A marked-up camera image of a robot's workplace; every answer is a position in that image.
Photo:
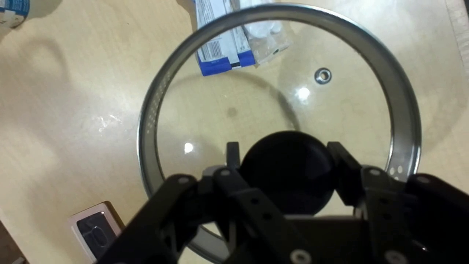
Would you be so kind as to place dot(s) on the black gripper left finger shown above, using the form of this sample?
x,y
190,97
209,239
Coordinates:
x,y
221,220

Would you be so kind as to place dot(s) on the glass lid with black knob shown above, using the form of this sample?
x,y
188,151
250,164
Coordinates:
x,y
288,161

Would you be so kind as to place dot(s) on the white and blue packet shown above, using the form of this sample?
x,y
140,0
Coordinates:
x,y
221,48

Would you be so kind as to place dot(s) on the small water bottle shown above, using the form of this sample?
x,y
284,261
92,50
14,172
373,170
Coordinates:
x,y
12,9

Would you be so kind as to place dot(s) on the pink square device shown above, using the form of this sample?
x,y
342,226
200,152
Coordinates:
x,y
93,232

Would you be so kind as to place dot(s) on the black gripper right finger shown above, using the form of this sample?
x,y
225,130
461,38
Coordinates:
x,y
416,220

